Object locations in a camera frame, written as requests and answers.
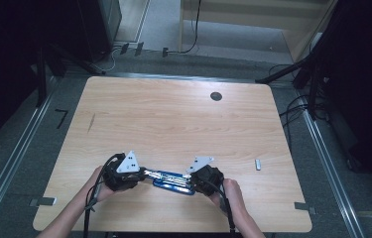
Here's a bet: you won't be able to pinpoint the black metal stand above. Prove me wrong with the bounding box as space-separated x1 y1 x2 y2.
254 0 343 121
35 43 107 109

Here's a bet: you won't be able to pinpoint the light wooden shelf unit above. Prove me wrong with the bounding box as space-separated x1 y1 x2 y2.
178 0 340 63

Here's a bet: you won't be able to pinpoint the black cabinet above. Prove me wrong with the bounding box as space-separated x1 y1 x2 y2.
76 0 123 63

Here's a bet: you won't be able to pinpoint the grey table side bracket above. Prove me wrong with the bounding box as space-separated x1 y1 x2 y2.
29 196 58 208
294 201 316 215

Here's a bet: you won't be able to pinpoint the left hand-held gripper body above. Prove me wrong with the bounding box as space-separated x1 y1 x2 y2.
101 150 149 192

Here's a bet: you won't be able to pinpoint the black floor cables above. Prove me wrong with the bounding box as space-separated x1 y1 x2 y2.
268 62 328 154

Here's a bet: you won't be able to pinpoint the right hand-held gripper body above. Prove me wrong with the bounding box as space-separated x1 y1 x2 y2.
186 156 225 197

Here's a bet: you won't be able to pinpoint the black hanging cable with plug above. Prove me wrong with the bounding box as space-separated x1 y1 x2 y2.
162 0 203 59

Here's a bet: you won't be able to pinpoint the right hand-held gripper cable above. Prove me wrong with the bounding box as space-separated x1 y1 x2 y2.
204 178 238 238

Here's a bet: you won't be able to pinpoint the person's left hand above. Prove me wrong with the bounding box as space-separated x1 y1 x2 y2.
88 165 119 203

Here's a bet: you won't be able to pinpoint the white floor cable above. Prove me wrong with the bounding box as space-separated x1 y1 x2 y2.
99 46 122 73

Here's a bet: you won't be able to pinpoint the person's right hand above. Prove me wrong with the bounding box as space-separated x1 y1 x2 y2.
207 178 243 216

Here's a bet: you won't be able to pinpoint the blue stapler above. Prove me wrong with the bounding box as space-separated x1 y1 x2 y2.
143 168 197 196

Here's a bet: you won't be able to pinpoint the left hand-held gripper cable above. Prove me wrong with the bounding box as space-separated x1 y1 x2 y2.
82 152 126 238

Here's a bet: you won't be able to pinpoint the silver floor rail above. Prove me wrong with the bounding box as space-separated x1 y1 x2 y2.
297 95 366 238
0 77 59 232

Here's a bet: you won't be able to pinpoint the hand-held gripper cable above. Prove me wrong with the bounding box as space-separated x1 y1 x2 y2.
82 152 126 238
204 178 238 238

